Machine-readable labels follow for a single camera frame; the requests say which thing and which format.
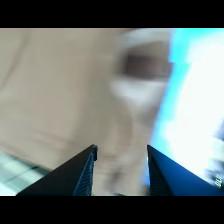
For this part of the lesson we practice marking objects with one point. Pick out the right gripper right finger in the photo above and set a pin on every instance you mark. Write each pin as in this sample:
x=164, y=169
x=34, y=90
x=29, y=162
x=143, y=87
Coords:
x=170, y=178

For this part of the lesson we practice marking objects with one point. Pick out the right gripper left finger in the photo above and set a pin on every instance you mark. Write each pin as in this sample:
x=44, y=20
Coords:
x=71, y=176

